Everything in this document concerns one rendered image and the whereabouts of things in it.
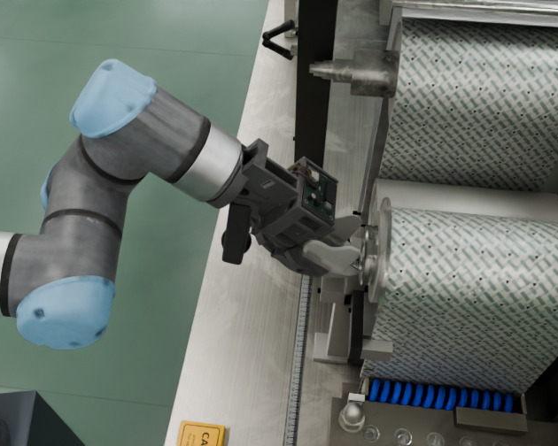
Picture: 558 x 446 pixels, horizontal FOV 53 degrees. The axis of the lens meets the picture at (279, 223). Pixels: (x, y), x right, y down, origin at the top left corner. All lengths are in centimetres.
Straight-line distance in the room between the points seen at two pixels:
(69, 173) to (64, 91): 251
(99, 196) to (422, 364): 49
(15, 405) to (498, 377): 76
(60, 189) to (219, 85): 241
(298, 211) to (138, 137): 17
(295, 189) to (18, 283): 27
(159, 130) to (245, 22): 289
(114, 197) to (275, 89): 95
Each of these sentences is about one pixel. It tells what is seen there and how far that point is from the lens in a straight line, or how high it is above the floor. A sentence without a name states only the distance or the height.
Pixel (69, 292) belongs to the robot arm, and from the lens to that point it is 50.
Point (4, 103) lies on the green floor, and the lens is 313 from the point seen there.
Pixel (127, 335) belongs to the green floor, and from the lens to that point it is 211.
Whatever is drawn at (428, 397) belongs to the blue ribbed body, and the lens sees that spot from 87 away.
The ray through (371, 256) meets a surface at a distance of 67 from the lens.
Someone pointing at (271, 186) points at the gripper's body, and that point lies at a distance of 56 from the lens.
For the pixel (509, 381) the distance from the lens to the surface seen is 88.
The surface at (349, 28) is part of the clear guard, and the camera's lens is 164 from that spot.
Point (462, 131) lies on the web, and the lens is 80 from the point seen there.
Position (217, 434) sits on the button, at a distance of 95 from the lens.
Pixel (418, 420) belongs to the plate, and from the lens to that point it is 86.
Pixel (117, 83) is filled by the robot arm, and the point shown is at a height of 151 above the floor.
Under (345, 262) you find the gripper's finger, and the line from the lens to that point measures 64.
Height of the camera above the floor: 183
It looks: 52 degrees down
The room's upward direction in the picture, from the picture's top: straight up
